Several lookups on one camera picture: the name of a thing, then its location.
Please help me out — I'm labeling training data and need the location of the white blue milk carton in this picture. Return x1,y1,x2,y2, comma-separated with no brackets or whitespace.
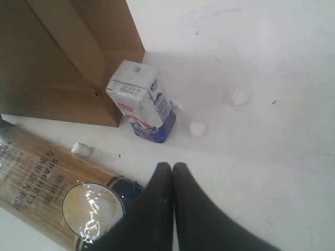
106,60,176,143

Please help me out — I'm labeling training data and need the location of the spaghetti packet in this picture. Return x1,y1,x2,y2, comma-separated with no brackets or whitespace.
1,120,142,250

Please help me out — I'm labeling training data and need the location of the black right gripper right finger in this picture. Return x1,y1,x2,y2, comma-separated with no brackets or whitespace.
173,162,279,250

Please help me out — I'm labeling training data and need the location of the white marshmallow near spaghetti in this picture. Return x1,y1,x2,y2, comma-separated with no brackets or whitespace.
71,142,95,158

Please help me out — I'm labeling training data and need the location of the white marshmallow far right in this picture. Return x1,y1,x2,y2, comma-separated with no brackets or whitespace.
230,90,248,106

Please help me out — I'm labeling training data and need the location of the white marshmallow right of carton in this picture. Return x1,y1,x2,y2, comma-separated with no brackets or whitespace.
189,122,206,138

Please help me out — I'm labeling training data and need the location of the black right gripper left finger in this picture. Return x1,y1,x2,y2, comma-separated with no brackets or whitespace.
88,162,174,250

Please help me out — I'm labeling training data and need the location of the brown paper bag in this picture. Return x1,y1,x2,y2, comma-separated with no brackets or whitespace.
1,1,145,127

